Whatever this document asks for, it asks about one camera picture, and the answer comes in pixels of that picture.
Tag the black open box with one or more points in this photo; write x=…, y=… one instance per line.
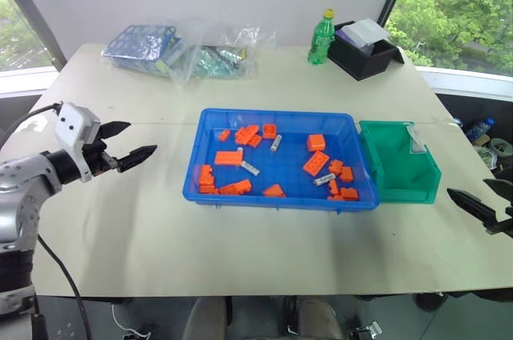
x=360, y=59

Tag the long orange block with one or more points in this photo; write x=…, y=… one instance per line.
x=228, y=158
x=316, y=163
x=236, y=187

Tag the clear label holder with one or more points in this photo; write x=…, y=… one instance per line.
x=417, y=140

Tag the clear bag with foil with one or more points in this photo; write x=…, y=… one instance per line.
x=218, y=57

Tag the orange wedge block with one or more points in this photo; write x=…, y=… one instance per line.
x=274, y=191

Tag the grey tape roll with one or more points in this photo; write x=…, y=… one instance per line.
x=501, y=146

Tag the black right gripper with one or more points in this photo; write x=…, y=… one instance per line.
x=505, y=225

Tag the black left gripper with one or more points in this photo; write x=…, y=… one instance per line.
x=98, y=159

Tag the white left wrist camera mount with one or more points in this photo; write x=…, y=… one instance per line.
x=74, y=124

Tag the grey rounded shape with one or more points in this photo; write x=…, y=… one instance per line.
x=320, y=318

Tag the orange building block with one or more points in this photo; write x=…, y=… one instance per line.
x=207, y=189
x=255, y=140
x=269, y=130
x=349, y=194
x=206, y=175
x=246, y=133
x=316, y=142

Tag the bag with blue rack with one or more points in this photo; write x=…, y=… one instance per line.
x=142, y=49

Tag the blue capped water bottle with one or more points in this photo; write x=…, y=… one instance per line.
x=479, y=129

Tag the black caster wheel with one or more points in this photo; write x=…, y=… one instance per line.
x=431, y=302

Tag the blue plastic tray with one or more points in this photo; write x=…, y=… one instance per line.
x=280, y=191

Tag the white purple paper pack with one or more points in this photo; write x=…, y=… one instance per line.
x=366, y=33

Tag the small orange block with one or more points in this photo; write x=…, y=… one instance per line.
x=346, y=175
x=336, y=166
x=224, y=135
x=334, y=198
x=333, y=187

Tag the green soda bottle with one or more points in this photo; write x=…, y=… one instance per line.
x=321, y=41

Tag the green plastic bin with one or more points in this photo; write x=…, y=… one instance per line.
x=401, y=171

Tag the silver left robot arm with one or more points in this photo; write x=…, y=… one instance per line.
x=24, y=179

